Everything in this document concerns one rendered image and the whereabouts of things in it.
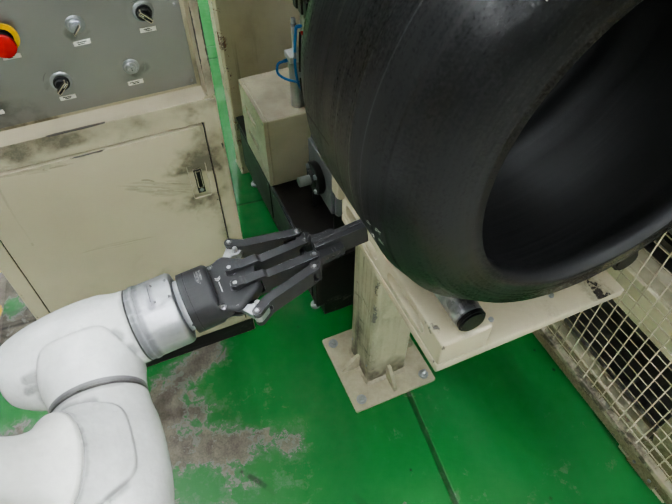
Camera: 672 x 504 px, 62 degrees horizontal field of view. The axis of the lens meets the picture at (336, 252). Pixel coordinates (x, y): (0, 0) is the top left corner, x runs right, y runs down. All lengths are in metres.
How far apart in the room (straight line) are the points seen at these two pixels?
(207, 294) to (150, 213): 0.73
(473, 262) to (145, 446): 0.39
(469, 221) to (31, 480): 0.46
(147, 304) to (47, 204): 0.69
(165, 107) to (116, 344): 0.67
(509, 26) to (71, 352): 0.52
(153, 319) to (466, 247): 0.35
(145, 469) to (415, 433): 1.20
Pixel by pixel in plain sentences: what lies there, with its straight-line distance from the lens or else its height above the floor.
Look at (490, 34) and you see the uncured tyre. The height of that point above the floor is 1.35.
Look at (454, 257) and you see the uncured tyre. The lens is 0.61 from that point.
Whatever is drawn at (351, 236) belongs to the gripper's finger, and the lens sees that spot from 0.69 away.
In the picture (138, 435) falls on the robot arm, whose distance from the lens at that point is 0.61.
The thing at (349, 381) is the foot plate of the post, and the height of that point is 0.01.
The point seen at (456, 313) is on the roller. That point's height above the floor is 0.91.
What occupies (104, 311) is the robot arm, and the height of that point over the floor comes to 1.05.
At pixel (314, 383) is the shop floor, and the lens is 1.76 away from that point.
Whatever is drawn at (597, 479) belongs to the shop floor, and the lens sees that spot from 1.80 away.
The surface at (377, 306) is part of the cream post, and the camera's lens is 1.40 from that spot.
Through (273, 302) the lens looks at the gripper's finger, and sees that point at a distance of 0.65.
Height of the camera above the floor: 1.56
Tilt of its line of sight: 50 degrees down
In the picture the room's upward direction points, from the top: straight up
